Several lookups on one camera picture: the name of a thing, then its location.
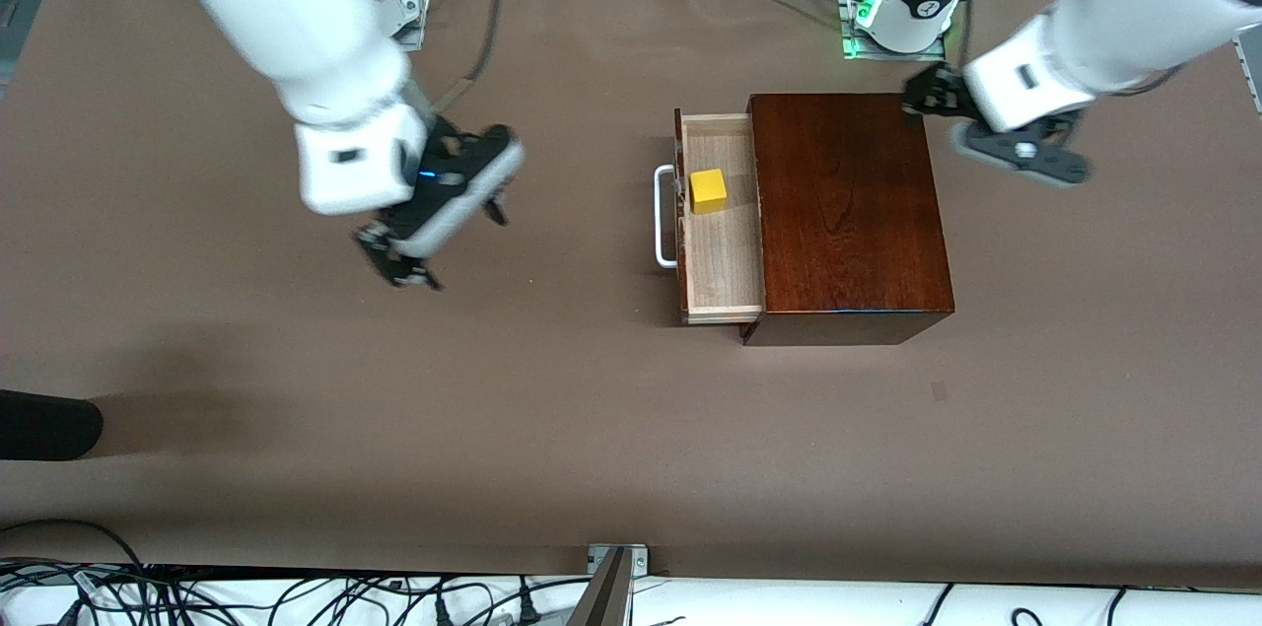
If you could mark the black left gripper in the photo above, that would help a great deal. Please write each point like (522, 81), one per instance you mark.
(935, 95)

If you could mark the dark wooden cabinet box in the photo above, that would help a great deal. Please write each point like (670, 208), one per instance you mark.
(848, 212)

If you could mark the black power plug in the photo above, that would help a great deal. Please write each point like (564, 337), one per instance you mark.
(529, 611)
(444, 614)

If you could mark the black cylindrical object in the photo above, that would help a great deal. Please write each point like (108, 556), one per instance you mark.
(44, 424)

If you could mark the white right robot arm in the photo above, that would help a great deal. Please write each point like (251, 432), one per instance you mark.
(296, 15)

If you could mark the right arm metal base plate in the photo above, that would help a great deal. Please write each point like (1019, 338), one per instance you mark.
(414, 25)

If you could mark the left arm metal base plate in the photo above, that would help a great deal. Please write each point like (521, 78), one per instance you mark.
(868, 51)

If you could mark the yellow cube block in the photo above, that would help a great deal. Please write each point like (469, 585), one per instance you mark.
(708, 192)

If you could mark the small metal table bracket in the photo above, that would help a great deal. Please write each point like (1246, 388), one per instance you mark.
(636, 559)

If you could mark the dark slanted beam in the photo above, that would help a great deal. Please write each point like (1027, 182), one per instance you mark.
(603, 596)

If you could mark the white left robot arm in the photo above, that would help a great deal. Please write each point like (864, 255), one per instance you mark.
(1114, 25)

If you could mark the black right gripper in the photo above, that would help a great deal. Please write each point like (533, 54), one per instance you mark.
(394, 259)

